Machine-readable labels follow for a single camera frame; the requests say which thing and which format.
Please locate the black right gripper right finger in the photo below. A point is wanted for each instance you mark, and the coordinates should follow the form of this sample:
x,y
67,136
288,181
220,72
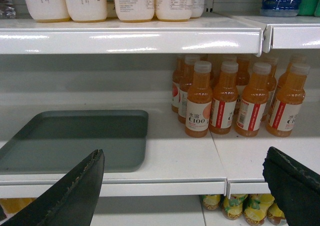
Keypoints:
x,y
294,186

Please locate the white store shelf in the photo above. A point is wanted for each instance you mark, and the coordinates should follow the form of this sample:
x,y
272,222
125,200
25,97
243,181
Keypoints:
x,y
223,33
176,164

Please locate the white upper store shelf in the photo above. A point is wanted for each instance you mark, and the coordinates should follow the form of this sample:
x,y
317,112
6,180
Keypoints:
x,y
223,33

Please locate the white middle store shelf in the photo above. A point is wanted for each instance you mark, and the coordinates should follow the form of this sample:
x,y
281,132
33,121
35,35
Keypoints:
x,y
176,164

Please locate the blue drink bottle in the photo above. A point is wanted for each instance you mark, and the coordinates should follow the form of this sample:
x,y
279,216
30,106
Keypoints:
x,y
279,8

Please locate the grey silver serving tray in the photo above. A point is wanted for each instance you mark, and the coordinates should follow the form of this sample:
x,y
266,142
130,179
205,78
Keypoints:
x,y
56,141

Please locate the orange juice bottle C100 front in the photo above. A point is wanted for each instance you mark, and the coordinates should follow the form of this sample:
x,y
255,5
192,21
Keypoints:
x,y
199,100

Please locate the orange juice bottle red label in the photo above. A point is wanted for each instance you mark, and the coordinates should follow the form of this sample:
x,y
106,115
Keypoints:
x,y
225,94

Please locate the white milk drink bottle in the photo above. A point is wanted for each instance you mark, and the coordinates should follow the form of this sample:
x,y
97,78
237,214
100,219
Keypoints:
x,y
173,10
84,11
48,11
135,11

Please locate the orange juice bottle far right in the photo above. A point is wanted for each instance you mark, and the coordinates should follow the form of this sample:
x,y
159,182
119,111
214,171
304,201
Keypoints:
x,y
288,101

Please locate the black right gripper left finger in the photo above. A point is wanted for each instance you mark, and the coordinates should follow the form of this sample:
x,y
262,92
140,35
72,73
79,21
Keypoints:
x,y
70,201

